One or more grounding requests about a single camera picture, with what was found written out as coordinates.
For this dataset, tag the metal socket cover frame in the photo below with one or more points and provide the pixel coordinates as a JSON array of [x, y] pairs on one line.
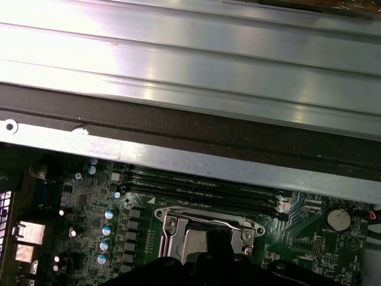
[[175, 238]]

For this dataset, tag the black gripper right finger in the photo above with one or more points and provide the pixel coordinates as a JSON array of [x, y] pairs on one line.
[[268, 277]]

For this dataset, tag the silver CPU plate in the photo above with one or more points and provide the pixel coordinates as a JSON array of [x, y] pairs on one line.
[[196, 242]]

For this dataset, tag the round coin battery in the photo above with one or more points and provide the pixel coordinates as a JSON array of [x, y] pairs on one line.
[[337, 219]]

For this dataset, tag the green motherboard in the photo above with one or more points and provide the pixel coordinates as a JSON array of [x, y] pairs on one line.
[[297, 226]]

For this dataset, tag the blue topped capacitor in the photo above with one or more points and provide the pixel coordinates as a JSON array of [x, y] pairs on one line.
[[103, 258], [110, 213], [107, 230], [104, 245], [117, 195], [92, 170]]

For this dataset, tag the copper coloured rear port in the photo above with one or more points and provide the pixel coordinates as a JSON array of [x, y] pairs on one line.
[[23, 254]]

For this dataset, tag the silver rear port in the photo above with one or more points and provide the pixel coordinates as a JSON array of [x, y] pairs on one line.
[[29, 233]]

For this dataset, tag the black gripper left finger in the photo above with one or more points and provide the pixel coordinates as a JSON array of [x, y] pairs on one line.
[[178, 274]]

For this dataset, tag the open grey PC case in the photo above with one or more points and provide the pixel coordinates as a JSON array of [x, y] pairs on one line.
[[208, 131]]

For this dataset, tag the white fan header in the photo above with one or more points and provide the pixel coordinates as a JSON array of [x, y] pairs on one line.
[[284, 204]]

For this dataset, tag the CPU socket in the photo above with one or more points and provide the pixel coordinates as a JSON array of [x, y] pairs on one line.
[[166, 212]]

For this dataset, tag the black RAM slot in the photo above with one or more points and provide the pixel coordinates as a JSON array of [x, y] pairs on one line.
[[178, 184], [178, 177], [178, 191], [208, 203]]

